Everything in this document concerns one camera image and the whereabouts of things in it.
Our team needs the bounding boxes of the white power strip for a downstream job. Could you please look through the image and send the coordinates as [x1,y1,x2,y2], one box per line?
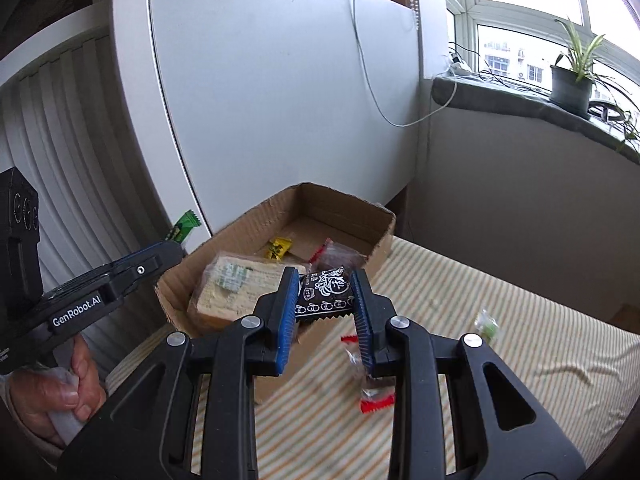
[447,52,473,78]

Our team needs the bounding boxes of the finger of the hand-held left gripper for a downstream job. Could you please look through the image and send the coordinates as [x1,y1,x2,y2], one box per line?
[107,241,183,267]
[102,252,185,306]

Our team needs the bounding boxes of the yellow snack packet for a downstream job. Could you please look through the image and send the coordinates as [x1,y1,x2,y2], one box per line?
[264,237,293,261]

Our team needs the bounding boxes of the red chocolate snack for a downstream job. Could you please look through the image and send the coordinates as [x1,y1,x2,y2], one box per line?
[312,239,368,273]
[340,332,396,413]

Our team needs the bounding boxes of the dark grey windowsill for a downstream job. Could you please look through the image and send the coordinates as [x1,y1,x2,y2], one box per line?
[431,74,640,166]

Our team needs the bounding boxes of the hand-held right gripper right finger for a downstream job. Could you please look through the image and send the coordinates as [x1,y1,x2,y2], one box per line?
[350,269,586,480]

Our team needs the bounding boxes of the white pleated curtain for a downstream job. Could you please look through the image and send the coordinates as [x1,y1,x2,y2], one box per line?
[0,35,211,376]

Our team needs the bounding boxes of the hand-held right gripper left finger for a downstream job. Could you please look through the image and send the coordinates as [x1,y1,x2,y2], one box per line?
[57,266,301,480]

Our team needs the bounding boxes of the packaged bread loaf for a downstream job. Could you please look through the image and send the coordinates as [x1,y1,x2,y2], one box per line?
[187,252,313,333]

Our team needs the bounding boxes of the white cabinet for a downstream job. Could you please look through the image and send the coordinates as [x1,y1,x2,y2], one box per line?
[112,0,426,241]

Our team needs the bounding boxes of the black white printed snack packet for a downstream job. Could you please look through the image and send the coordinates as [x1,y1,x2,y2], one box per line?
[295,266,357,323]

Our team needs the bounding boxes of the small green jelly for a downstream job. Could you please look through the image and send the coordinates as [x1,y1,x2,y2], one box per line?
[472,309,501,343]

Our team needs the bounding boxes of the green snack bar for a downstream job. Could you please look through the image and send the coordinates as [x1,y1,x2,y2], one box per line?
[165,209,202,246]

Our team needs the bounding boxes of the striped tablecloth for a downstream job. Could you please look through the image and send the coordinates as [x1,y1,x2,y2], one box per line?
[105,235,640,480]

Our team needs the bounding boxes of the white cable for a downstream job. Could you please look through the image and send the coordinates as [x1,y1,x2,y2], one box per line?
[350,0,458,128]

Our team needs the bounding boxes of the person's left hand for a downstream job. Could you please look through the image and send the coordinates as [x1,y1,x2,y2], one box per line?
[7,335,108,448]

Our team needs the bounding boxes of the potted plant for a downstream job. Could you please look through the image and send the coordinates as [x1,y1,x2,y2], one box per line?
[550,15,640,121]

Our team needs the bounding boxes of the brown cardboard box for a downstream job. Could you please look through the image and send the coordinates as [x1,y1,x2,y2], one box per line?
[155,182,397,406]

